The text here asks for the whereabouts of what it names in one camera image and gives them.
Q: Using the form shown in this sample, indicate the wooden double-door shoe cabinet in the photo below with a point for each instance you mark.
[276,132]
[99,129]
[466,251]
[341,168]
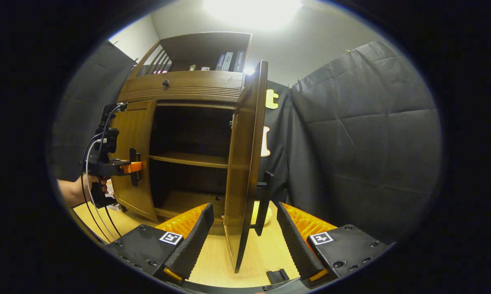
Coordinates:
[188,159]

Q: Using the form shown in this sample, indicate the dark upright book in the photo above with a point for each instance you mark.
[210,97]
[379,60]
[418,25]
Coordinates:
[219,62]

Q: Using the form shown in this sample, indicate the pink box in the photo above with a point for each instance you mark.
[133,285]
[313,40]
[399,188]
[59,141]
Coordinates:
[159,72]

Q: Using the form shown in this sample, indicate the grey upright book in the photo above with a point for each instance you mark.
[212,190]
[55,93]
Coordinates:
[228,61]

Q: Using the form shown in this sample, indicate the cream soft object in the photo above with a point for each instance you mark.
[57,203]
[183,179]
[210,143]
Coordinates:
[254,212]

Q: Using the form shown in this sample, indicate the ceiling light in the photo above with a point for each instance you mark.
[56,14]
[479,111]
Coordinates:
[251,12]

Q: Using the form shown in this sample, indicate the wooden cabinet drawer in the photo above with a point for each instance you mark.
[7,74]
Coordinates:
[196,85]

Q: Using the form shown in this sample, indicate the white book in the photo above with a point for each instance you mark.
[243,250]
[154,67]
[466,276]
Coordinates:
[114,207]

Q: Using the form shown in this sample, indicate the black backdrop cloth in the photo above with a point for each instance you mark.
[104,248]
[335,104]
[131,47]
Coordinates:
[372,143]

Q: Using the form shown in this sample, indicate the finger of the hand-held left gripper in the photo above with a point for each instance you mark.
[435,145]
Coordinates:
[131,167]

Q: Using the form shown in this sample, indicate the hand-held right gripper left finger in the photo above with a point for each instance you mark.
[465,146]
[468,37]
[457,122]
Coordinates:
[194,239]

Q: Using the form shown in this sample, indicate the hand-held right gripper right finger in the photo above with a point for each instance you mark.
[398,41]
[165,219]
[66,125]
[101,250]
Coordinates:
[296,245]

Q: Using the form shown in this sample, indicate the wooden shoe cabinet door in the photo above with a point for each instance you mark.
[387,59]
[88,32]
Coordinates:
[135,122]
[239,171]

